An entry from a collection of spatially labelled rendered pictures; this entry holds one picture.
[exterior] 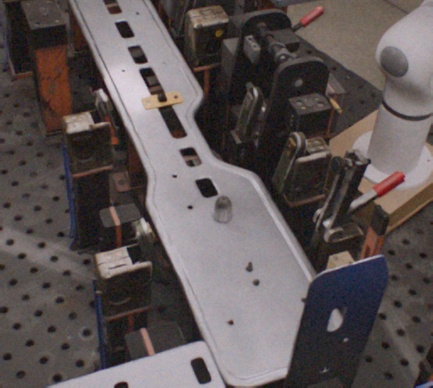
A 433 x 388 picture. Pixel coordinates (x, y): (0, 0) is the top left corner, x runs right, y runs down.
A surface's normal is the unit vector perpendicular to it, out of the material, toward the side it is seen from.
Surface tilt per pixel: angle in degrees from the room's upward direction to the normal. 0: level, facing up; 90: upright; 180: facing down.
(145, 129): 0
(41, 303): 0
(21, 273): 0
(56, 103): 90
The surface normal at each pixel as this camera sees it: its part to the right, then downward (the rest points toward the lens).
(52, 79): 0.36, 0.67
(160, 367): 0.05, -0.71
